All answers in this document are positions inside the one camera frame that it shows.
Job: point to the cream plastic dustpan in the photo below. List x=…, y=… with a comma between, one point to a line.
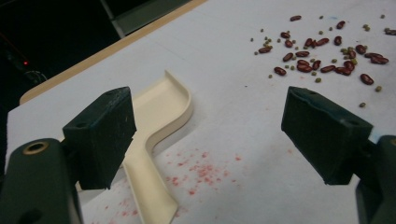
x=162, y=105

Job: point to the pile of red and green beans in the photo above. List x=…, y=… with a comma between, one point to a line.
x=304, y=67

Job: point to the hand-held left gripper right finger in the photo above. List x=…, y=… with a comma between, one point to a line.
x=323, y=140

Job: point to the white table mat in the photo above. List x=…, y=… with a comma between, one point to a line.
x=233, y=109

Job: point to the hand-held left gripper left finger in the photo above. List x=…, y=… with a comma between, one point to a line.
x=99, y=140

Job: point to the wooden table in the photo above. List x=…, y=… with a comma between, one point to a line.
x=93, y=57

